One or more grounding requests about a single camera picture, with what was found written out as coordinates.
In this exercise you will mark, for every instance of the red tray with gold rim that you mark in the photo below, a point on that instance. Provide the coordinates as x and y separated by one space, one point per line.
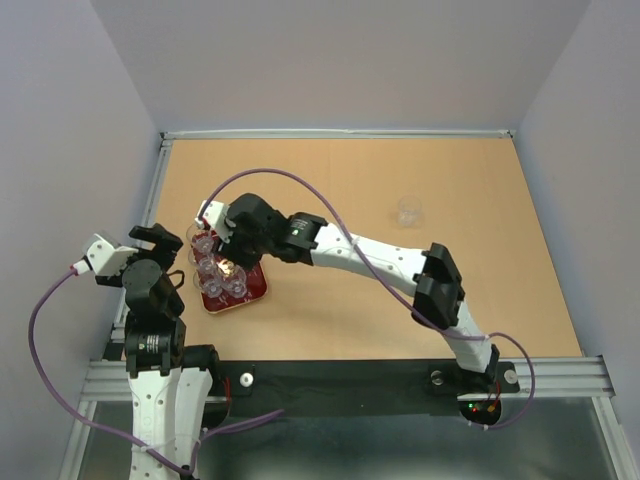
256 283

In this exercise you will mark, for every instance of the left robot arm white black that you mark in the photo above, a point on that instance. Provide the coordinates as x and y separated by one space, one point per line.
168 381

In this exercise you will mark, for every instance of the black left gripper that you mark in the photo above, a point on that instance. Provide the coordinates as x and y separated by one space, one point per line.
166 246

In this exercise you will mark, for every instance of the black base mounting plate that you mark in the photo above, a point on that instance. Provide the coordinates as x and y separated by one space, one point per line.
345 388

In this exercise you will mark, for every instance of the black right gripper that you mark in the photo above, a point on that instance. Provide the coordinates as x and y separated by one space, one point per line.
231 250

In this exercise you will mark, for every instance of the clear glass from corner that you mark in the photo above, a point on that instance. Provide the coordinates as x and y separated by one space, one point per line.
203 242

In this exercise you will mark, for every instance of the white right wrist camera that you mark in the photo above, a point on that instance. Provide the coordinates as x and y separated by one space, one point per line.
212 216

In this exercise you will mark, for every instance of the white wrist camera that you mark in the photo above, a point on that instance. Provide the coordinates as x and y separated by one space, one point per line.
212 216
103 256

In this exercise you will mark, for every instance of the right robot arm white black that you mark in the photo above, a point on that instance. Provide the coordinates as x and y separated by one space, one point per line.
429 277

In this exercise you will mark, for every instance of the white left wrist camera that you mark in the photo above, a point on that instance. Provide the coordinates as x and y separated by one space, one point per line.
103 256

